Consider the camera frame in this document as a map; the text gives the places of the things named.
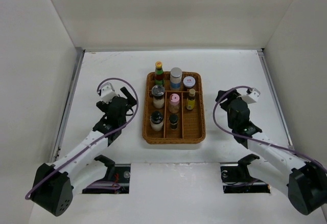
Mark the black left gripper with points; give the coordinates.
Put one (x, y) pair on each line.
(131, 101)

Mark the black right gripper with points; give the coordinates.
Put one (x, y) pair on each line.
(231, 94)

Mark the yellow label brown bottle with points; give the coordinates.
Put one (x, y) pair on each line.
(190, 101)

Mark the small black knob shaker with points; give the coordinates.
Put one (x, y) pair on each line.
(157, 120)

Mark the white lid spice jar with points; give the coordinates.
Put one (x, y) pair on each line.
(189, 82)

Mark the green label sauce bottle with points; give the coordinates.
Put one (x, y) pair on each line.
(159, 76)

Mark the pink lid spice shaker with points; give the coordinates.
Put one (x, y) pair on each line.
(174, 103)

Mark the dark pepper spice bottle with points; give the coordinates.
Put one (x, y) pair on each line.
(173, 119)

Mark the tall white pearl jar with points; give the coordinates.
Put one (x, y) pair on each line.
(175, 79)

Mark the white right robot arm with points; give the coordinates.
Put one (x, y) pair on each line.
(300, 178)

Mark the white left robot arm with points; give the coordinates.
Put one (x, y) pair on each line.
(55, 184)

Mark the brown wicker divided basket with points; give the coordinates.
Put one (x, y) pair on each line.
(191, 123)

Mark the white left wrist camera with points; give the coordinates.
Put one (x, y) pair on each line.
(107, 92)

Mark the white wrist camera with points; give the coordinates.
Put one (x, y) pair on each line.
(252, 96)
(107, 92)

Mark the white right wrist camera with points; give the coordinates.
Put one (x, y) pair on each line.
(252, 96)

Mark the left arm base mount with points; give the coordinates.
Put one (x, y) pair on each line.
(116, 179)

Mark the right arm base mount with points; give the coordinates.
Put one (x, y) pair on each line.
(237, 180)

